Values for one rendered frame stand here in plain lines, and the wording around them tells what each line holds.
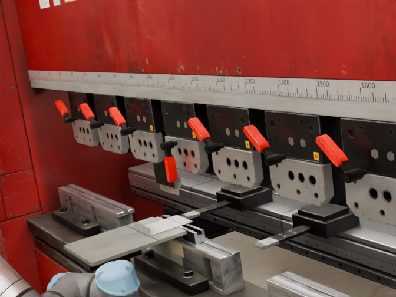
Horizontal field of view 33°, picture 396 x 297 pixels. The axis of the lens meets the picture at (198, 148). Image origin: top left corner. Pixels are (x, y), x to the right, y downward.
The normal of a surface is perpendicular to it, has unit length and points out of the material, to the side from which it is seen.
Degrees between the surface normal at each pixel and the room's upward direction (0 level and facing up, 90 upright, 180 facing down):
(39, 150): 90
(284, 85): 90
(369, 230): 0
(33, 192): 90
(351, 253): 90
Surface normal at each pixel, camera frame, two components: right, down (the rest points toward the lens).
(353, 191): -0.83, 0.22
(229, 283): 0.54, 0.11
